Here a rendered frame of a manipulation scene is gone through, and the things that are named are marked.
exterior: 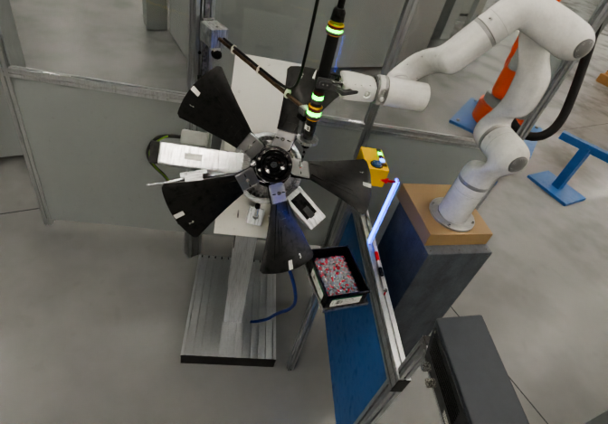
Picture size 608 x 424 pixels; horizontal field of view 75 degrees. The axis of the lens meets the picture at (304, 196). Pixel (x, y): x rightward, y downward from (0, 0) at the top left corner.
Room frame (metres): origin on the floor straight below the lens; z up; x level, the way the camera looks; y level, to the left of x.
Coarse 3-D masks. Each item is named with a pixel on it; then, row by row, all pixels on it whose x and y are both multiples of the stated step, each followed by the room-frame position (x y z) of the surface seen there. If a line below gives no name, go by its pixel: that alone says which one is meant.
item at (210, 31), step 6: (204, 18) 1.52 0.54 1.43; (210, 18) 1.54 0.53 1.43; (204, 24) 1.48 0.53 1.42; (210, 24) 1.49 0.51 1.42; (216, 24) 1.51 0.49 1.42; (222, 24) 1.52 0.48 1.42; (204, 30) 1.48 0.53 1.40; (210, 30) 1.45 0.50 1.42; (216, 30) 1.46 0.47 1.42; (222, 30) 1.48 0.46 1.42; (204, 36) 1.48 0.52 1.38; (210, 36) 1.45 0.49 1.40; (216, 36) 1.46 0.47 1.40; (222, 36) 1.48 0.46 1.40; (204, 42) 1.48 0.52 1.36; (210, 42) 1.45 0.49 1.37; (216, 42) 1.46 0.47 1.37
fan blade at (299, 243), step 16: (272, 208) 0.95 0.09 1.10; (288, 208) 1.01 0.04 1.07; (272, 224) 0.92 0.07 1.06; (288, 224) 0.96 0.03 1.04; (272, 240) 0.88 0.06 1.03; (288, 240) 0.92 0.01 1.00; (304, 240) 0.98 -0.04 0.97; (272, 256) 0.85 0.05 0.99; (288, 256) 0.89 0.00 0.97; (304, 256) 0.93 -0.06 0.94; (272, 272) 0.82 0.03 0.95
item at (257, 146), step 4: (248, 136) 1.08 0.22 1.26; (252, 136) 1.07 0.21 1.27; (244, 140) 1.08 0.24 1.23; (248, 140) 1.08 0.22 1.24; (252, 140) 1.08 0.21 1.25; (256, 140) 1.07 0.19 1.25; (240, 144) 1.09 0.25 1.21; (244, 144) 1.09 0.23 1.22; (248, 144) 1.08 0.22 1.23; (252, 144) 1.08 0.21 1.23; (256, 144) 1.07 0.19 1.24; (260, 144) 1.07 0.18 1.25; (240, 148) 1.09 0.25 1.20; (244, 148) 1.09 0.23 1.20; (248, 148) 1.08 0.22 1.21; (252, 148) 1.08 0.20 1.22; (256, 148) 1.07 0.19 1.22; (260, 148) 1.07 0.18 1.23; (248, 152) 1.08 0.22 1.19; (252, 152) 1.08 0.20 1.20; (256, 152) 1.08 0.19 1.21; (248, 156) 1.08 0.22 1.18; (252, 156) 1.08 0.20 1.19
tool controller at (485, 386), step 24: (432, 336) 0.58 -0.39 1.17; (456, 336) 0.55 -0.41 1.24; (480, 336) 0.56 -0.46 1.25; (432, 360) 0.55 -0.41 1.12; (456, 360) 0.50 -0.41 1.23; (480, 360) 0.50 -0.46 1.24; (432, 384) 0.51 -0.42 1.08; (456, 384) 0.45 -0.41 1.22; (480, 384) 0.45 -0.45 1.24; (504, 384) 0.46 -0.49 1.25; (456, 408) 0.42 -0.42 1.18; (480, 408) 0.40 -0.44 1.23; (504, 408) 0.41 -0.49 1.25
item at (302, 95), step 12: (288, 72) 1.31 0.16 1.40; (312, 72) 1.29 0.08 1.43; (288, 84) 1.28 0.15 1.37; (300, 84) 1.26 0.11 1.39; (312, 84) 1.25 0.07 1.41; (300, 96) 1.23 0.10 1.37; (324, 96) 1.21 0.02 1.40; (336, 96) 1.21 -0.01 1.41; (288, 108) 1.21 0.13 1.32; (324, 108) 1.18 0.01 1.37; (288, 120) 1.17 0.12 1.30
